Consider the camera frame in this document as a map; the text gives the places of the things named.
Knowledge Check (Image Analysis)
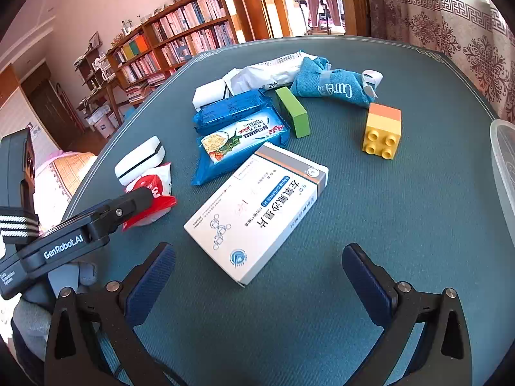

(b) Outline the wooden bookshelf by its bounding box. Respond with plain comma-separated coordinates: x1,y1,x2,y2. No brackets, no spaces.
105,0,239,103

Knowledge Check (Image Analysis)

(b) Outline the green toy block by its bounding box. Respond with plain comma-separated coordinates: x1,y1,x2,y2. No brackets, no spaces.
275,87,311,139

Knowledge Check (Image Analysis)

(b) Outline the pink blanket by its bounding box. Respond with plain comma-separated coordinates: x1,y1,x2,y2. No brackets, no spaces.
34,150,98,230

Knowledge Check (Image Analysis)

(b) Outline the person's left hand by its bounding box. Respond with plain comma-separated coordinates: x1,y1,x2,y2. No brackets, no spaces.
14,259,98,364

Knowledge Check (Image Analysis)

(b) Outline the white medicine box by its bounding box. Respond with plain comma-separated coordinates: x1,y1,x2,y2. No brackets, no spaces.
184,142,329,287

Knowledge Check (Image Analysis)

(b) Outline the yellow orange toy brick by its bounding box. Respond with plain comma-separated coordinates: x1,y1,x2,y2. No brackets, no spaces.
361,103,402,161

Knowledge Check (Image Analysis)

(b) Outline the white storage bin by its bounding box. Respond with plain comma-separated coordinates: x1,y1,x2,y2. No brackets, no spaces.
86,105,122,139

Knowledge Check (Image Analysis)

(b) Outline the white plastic packet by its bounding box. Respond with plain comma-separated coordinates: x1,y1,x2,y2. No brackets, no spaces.
192,51,319,110

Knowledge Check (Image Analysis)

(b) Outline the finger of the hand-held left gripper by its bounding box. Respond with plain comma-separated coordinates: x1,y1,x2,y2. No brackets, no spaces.
90,188,154,246

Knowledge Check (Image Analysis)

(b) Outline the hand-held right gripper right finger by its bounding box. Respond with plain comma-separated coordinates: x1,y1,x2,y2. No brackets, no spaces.
342,243,473,386

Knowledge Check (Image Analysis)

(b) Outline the blue cloth pouch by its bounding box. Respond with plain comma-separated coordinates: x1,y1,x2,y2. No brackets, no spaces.
290,57,381,109

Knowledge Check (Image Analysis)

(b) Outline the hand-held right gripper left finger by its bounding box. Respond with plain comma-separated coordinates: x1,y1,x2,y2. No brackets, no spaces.
44,242,178,386

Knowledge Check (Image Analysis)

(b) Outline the plain blue snack packet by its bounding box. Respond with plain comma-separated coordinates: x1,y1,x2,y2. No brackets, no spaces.
192,90,269,136

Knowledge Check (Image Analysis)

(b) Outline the clear plastic container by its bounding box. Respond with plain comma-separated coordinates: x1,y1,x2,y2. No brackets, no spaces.
490,119,515,247

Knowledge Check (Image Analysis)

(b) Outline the blue noodle packet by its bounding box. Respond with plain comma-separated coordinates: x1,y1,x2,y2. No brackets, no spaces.
191,106,291,186

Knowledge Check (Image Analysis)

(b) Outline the white foam block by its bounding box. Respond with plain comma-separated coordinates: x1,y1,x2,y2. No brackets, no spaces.
114,136,166,188

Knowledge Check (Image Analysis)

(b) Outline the red white packet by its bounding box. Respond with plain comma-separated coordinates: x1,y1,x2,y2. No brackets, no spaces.
122,162,177,232

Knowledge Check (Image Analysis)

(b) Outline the small cluttered shelf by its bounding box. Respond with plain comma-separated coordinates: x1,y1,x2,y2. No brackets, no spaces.
73,31,121,129

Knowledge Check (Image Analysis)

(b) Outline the patterned white curtain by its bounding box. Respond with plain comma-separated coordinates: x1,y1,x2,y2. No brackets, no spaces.
367,0,515,123

